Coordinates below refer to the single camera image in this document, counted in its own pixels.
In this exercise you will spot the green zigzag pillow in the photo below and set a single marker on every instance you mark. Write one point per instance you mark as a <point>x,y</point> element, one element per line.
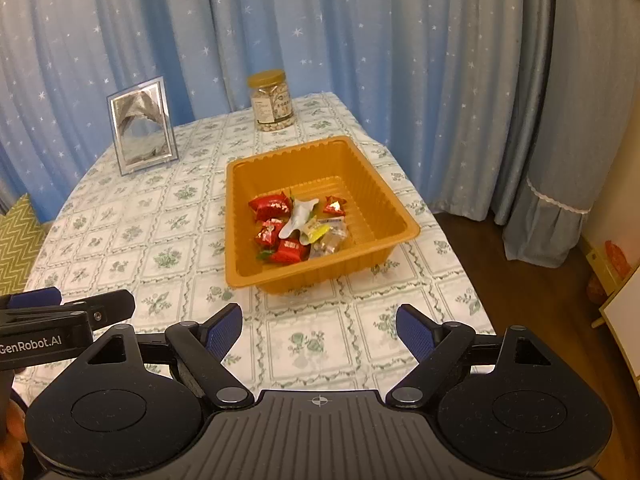
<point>20,240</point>

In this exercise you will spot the nut jar with gold lid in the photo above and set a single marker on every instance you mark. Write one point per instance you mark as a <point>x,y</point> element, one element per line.
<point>272,105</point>

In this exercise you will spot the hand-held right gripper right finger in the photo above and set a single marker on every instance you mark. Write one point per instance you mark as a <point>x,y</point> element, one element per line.
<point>415,332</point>

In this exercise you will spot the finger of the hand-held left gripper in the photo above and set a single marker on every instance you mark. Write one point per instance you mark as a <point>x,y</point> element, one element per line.
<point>35,297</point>
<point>107,307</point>

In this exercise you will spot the orange plastic tray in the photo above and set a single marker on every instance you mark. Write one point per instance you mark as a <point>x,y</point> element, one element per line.
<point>370,200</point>

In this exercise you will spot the small green candy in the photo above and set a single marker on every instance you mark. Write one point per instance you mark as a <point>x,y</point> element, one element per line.
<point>262,255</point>

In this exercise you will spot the white wooden furniture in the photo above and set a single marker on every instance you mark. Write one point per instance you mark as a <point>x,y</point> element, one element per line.
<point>625,320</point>

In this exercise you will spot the sand art picture frame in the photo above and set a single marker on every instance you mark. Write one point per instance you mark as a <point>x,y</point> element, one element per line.
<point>142,127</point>

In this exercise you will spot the grey curtain with lace trim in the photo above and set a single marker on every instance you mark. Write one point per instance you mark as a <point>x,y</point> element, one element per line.
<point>570,125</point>

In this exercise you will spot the small yellowish candy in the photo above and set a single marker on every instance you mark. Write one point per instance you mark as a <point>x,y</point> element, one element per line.
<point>315,232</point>

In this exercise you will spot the red mesh bag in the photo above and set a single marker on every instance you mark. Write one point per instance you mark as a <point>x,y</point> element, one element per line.
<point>619,257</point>

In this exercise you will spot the blue star curtain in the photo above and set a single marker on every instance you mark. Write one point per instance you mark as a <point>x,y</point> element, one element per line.
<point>100,50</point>
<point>375,50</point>

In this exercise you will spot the boxy red candy packet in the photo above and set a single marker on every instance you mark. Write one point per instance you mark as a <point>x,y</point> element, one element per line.
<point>289,252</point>

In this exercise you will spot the white green snack packet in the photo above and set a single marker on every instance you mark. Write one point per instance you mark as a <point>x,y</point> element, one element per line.
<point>300,216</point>

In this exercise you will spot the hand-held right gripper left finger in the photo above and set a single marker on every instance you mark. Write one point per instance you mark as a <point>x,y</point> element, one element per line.
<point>225,332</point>

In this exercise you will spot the clear nut bar packet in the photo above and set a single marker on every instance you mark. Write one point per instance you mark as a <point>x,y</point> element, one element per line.
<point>331,242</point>

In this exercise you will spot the small red candy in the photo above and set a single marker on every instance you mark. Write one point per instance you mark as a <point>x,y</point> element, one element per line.
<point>334,206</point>

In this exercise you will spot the person's left hand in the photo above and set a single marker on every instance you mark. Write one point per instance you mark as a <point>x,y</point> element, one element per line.
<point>16,432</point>

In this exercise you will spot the yellow cardboard box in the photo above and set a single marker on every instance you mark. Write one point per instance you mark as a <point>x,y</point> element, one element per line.
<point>602,267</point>

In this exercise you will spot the floral checked tablecloth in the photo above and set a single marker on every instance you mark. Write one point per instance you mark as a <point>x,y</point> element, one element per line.
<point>165,240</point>

